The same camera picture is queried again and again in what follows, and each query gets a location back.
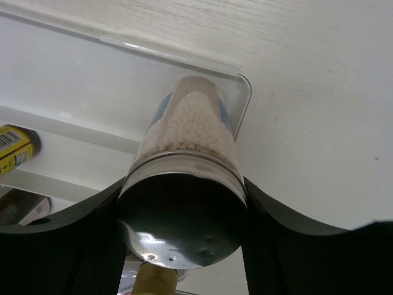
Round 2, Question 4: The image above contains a white divided tray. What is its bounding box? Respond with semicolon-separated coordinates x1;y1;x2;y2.
1;9;252;203

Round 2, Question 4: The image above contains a small yellow-label bottle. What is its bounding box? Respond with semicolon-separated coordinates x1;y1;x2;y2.
131;262;178;295
1;124;42;176

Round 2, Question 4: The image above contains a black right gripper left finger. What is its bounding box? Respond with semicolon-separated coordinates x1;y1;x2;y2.
1;180;126;294

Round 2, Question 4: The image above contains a short spice jar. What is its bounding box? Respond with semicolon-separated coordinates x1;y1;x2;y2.
1;189;52;227

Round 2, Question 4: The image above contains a tall blue-label jar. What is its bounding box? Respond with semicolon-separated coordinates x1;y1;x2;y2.
117;76;247;269

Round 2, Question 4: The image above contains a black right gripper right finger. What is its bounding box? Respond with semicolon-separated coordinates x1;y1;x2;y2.
242;180;392;294

